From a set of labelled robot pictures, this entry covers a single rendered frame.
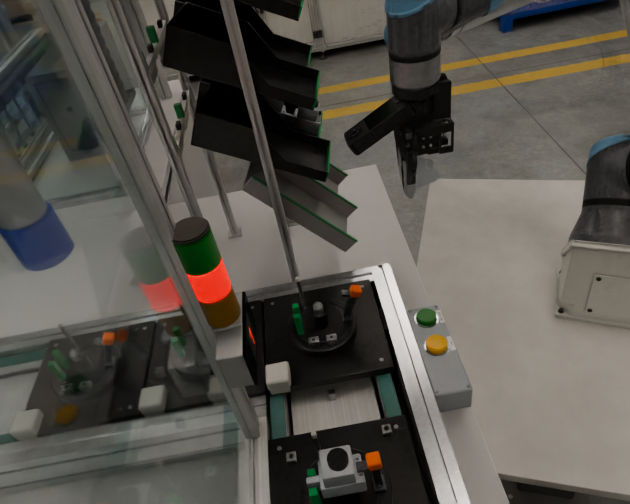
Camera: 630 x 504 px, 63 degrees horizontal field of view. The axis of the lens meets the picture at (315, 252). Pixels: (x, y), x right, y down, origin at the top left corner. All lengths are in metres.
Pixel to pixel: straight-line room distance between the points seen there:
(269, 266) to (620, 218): 0.82
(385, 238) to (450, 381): 0.55
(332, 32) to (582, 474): 4.44
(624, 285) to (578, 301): 0.10
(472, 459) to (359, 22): 4.40
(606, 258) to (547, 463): 0.40
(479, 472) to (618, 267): 0.47
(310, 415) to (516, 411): 0.39
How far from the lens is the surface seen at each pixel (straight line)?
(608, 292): 1.18
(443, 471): 0.91
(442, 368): 1.00
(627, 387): 1.16
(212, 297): 0.67
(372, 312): 1.07
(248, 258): 1.43
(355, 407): 1.01
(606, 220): 1.16
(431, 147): 0.87
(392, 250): 1.37
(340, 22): 5.01
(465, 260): 1.34
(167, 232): 0.62
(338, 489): 0.80
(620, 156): 1.19
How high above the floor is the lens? 1.77
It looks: 41 degrees down
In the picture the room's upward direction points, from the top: 12 degrees counter-clockwise
